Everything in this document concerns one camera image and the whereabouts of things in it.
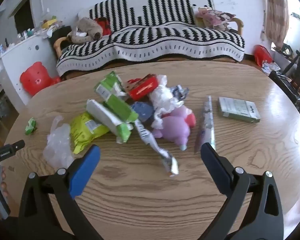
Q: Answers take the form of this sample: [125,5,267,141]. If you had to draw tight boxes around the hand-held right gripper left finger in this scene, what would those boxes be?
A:
[18,144,102,240]

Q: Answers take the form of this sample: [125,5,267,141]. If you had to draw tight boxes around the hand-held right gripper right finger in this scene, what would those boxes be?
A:
[200,142,284,240]

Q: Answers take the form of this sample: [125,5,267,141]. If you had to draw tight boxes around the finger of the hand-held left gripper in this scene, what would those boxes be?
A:
[0,140,26,166]

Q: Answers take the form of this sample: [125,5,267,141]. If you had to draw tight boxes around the yellow-green snack packet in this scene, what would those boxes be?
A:
[70,112,110,154]

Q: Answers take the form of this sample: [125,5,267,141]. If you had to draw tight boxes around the small green wrapper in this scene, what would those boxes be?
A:
[24,117,38,136]

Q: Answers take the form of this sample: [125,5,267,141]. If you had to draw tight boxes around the clear plastic bag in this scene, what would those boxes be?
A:
[43,116,75,169]

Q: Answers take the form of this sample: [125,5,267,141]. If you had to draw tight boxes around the long foil wrapper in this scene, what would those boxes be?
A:
[194,95,217,154]

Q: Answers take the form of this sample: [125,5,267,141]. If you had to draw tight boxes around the purple pink pig toy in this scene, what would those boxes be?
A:
[152,105,197,152]

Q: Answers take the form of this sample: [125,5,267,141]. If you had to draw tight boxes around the white green long packet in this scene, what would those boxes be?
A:
[86,99,133,143]

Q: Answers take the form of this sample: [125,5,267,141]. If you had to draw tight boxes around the grey-green flat box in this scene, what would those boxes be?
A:
[218,97,261,123]

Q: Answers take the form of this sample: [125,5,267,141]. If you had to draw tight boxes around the white silver long wrapper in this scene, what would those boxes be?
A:
[134,119,179,177]

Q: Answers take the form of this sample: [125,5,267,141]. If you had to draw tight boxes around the green flat packet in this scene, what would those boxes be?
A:
[103,94,139,123]

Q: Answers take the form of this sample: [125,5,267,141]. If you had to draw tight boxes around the red bear stool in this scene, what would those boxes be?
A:
[20,61,62,96]

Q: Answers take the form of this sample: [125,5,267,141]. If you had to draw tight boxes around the blue round item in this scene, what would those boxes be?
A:
[131,102,155,123]

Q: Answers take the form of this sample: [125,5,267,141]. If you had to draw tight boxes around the blue white patterned wrapper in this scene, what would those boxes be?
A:
[170,85,190,101]

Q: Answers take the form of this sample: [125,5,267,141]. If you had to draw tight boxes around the white crumpled plastic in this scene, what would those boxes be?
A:
[149,75,183,130]

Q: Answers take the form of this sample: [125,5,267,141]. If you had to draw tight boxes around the green white snack packet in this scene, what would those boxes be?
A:
[94,71,127,101]

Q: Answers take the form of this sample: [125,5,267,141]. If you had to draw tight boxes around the white cabinet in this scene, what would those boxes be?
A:
[0,33,60,113]

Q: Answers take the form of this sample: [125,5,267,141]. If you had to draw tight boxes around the red box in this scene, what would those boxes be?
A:
[127,74,159,100]

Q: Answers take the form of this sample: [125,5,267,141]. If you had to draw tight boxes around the black chair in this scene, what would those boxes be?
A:
[268,50,300,111]

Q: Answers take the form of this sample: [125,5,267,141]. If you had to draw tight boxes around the scattered white papers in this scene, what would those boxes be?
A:
[261,60,282,75]

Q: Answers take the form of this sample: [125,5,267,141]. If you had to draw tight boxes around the red bag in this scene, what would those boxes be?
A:
[253,44,273,67]

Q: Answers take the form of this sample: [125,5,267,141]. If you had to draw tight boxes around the rattan sofa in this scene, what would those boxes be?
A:
[53,17,251,80]

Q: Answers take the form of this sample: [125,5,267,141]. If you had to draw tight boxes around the black bag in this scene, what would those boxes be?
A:
[48,26,72,47]

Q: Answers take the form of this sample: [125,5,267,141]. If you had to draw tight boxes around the pile of small clutter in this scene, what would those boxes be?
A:
[39,16,65,39]

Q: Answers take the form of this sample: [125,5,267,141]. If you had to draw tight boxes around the brown plush toy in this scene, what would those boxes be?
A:
[67,17,103,44]

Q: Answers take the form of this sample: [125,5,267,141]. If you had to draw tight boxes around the black white striped blanket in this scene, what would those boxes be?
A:
[56,0,246,77]

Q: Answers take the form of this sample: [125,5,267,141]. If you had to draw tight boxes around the red cushion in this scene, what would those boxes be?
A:
[93,17,112,36]

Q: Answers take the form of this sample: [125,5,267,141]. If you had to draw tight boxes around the floral cushion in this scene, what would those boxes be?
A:
[195,8,237,32]

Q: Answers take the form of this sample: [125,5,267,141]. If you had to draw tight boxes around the checked curtain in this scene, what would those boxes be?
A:
[265,0,289,50]

